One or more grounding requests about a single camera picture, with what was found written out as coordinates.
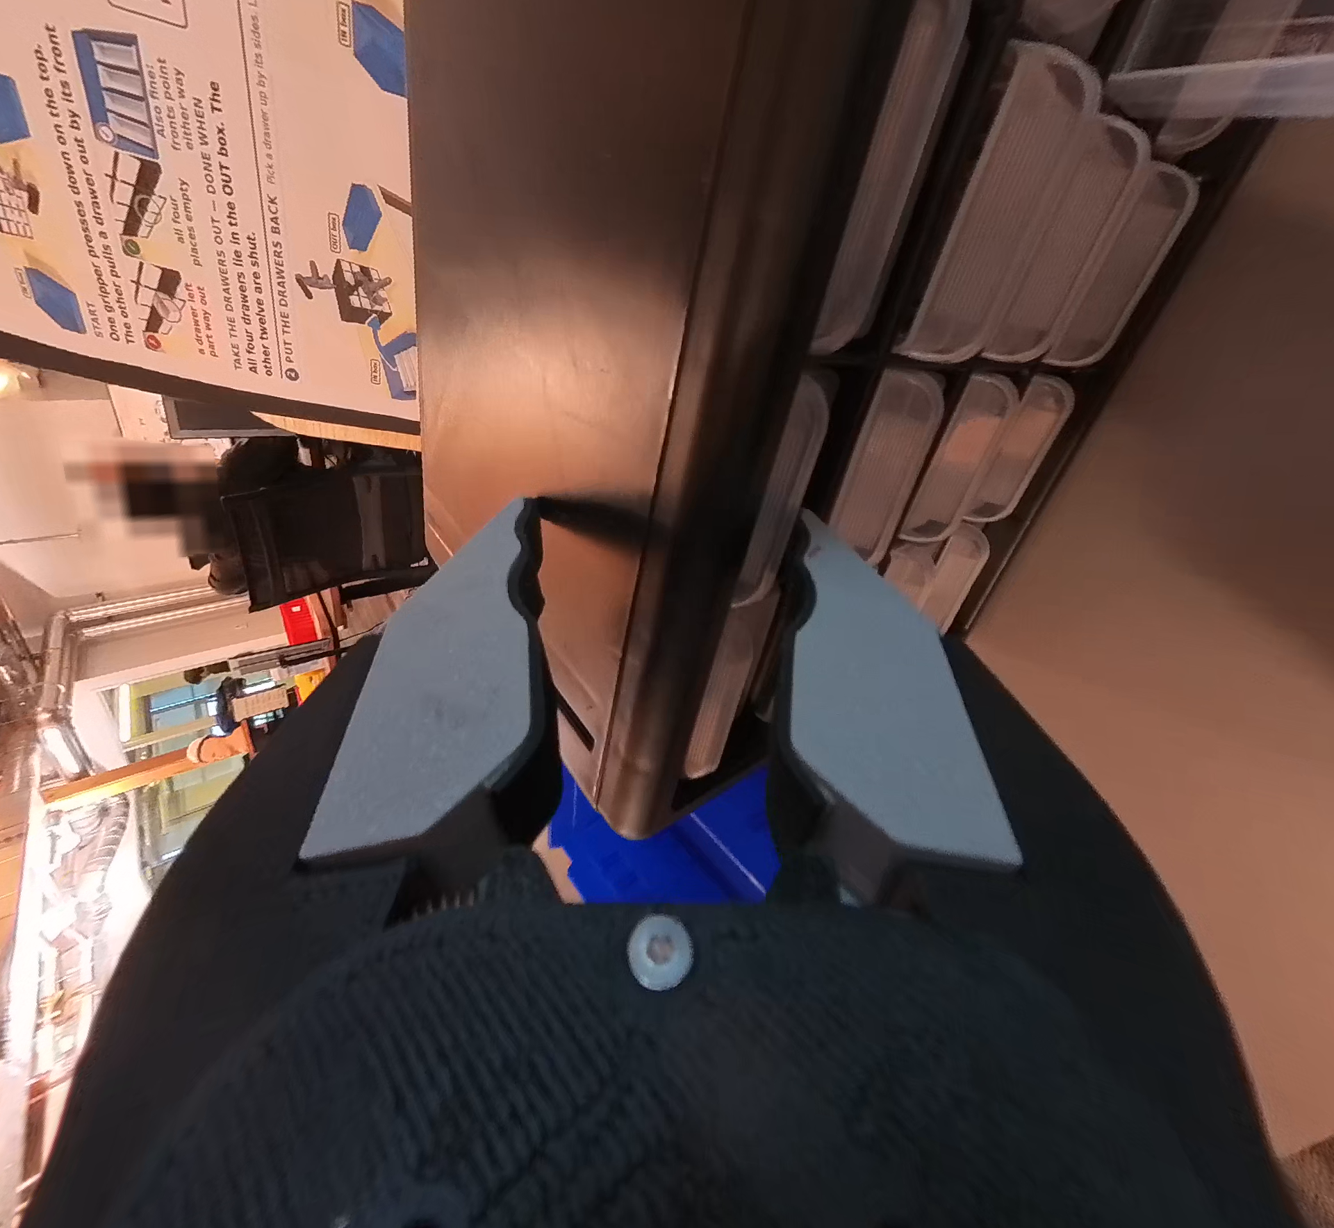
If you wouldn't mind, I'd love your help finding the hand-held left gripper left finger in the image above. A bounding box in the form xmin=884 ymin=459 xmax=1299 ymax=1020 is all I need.
xmin=297 ymin=497 xmax=569 ymax=870

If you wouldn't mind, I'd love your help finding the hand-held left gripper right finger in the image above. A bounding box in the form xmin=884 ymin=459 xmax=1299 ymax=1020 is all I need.
xmin=771 ymin=510 xmax=1024 ymax=909

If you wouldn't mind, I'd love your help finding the blue plastic bin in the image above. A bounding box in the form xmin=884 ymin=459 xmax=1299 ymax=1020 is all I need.
xmin=548 ymin=764 xmax=784 ymax=907

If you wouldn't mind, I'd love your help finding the black drawer cabinet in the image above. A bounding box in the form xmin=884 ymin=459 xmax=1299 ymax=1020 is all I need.
xmin=400 ymin=0 xmax=1334 ymax=839

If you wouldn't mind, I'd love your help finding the bank of clear drawers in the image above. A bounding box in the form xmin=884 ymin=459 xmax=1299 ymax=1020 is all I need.
xmin=682 ymin=0 xmax=1334 ymax=781

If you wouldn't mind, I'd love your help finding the clear plastic drawer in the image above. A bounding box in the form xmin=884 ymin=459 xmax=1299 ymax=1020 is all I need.
xmin=1106 ymin=0 xmax=1334 ymax=123

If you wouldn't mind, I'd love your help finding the black office chair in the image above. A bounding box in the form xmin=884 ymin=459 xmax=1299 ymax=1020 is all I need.
xmin=208 ymin=436 xmax=437 ymax=614

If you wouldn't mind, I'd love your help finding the wooden beam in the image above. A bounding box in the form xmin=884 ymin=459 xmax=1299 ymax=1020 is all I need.
xmin=41 ymin=740 xmax=235 ymax=805

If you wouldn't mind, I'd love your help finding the silver ventilation pipe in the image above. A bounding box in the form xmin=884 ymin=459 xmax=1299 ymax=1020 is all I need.
xmin=0 ymin=582 xmax=252 ymax=729

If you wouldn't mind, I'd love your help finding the printed instruction poster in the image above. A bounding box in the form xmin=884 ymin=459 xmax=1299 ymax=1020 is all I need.
xmin=0 ymin=0 xmax=420 ymax=422

